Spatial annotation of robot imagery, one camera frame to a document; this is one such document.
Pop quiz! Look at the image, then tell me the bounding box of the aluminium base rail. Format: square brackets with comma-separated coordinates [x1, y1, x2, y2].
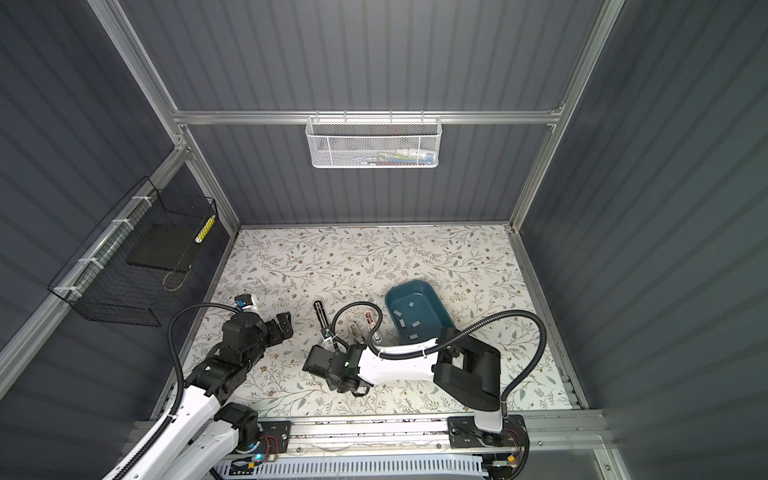
[278, 410, 613, 458]

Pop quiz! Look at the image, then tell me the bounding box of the yellow marker pen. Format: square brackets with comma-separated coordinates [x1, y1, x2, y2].
[194, 215, 216, 244]

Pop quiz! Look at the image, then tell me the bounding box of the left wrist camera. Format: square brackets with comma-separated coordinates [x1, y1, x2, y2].
[234, 294, 257, 311]

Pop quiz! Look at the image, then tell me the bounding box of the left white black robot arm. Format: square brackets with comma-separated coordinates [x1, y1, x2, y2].
[105, 295, 294, 479]

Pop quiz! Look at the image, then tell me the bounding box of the beige mini stapler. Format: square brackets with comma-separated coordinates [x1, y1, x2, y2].
[348, 323, 365, 344]

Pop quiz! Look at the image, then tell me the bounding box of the teal plastic tray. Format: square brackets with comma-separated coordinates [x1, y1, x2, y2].
[385, 280, 455, 345]

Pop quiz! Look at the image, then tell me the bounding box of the black flat pad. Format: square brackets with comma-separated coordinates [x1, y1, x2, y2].
[126, 224, 202, 273]

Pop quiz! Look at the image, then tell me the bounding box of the black wire basket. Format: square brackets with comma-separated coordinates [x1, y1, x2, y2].
[49, 181, 218, 327]

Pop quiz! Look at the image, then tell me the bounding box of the black stapler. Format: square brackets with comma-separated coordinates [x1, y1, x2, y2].
[313, 300, 332, 339]

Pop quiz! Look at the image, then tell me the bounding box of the white slotted cable duct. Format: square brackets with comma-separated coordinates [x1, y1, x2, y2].
[214, 454, 489, 479]

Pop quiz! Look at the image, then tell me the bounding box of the white wire mesh basket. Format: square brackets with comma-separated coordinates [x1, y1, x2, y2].
[305, 119, 443, 169]

